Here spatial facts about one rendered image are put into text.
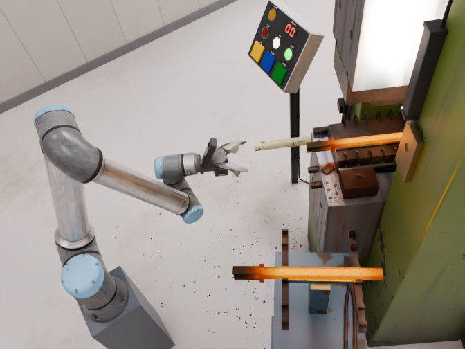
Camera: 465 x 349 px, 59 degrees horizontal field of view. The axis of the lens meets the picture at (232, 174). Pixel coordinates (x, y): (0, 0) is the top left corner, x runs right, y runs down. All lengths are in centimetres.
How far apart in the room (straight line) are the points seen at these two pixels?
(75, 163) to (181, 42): 292
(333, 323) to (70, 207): 98
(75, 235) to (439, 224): 123
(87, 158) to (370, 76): 83
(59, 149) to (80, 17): 269
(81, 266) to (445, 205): 122
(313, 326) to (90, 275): 81
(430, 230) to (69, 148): 102
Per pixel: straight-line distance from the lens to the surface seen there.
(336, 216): 158
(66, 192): 148
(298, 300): 151
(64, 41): 389
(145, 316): 189
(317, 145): 157
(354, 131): 165
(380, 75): 123
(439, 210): 114
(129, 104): 352
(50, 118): 131
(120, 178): 132
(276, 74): 189
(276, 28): 193
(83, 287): 161
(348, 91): 131
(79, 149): 123
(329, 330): 149
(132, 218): 276
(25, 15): 374
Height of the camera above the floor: 219
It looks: 52 degrees down
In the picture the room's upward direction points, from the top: 12 degrees counter-clockwise
